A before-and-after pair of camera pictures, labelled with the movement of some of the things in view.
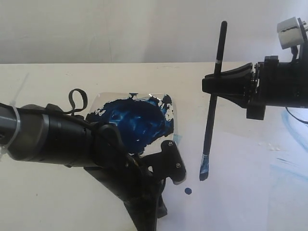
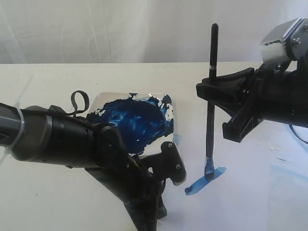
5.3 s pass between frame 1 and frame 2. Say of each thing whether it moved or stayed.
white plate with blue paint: stayed
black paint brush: moved
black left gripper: stayed
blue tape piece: stayed
